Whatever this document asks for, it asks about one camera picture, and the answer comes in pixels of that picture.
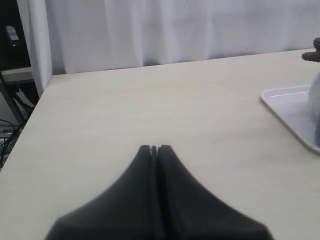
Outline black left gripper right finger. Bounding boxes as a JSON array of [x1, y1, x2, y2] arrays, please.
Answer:
[[156, 145, 273, 240]]

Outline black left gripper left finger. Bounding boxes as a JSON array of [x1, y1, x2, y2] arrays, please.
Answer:
[[46, 145, 160, 240]]

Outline teal fuzzy scarf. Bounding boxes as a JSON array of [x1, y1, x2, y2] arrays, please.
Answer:
[[314, 119, 320, 147]]

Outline white snowman plush toy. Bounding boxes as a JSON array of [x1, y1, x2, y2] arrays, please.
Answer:
[[301, 37, 320, 119]]

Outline white plastic tray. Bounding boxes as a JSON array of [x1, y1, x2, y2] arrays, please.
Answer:
[[260, 85, 320, 154]]

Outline white backdrop curtain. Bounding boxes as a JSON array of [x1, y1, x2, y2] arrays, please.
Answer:
[[17, 0, 320, 94]]

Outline black floor cables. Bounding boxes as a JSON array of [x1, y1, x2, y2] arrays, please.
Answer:
[[0, 117, 23, 168]]

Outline grey metal frame leg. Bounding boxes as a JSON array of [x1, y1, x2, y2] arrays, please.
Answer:
[[0, 67, 34, 125]]

